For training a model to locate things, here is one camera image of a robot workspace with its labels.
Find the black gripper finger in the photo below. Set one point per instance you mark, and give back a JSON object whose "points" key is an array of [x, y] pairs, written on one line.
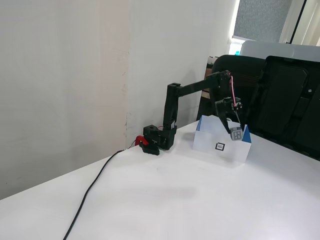
{"points": [[238, 118], [225, 122]]}

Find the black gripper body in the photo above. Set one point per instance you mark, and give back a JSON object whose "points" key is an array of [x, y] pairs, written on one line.
{"points": [[224, 108]]}

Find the gray cube block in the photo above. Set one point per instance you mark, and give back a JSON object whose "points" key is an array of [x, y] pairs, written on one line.
{"points": [[236, 135]]}

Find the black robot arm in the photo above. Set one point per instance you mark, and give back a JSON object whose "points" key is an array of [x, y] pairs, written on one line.
{"points": [[170, 105]]}

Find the white and blue cardboard box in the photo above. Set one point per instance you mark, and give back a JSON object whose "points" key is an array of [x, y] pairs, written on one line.
{"points": [[215, 140]]}

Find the brown cardboard box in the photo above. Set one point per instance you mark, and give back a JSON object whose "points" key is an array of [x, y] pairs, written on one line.
{"points": [[206, 72]]}

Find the black mesh office chair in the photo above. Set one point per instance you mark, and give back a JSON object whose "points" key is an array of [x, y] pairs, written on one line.
{"points": [[245, 70]]}

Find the black plastic chair back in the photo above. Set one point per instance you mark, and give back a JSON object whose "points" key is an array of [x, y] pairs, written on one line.
{"points": [[287, 100]]}

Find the blue bottle cap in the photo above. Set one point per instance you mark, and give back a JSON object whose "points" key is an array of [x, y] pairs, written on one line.
{"points": [[237, 52]]}

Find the light gray monitor back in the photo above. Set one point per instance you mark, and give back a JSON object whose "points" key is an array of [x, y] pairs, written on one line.
{"points": [[270, 50]]}

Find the red table clamp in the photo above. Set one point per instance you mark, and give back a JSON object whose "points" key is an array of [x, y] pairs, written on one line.
{"points": [[140, 140]]}

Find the gray window blind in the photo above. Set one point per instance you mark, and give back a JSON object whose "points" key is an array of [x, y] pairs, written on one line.
{"points": [[260, 20]]}

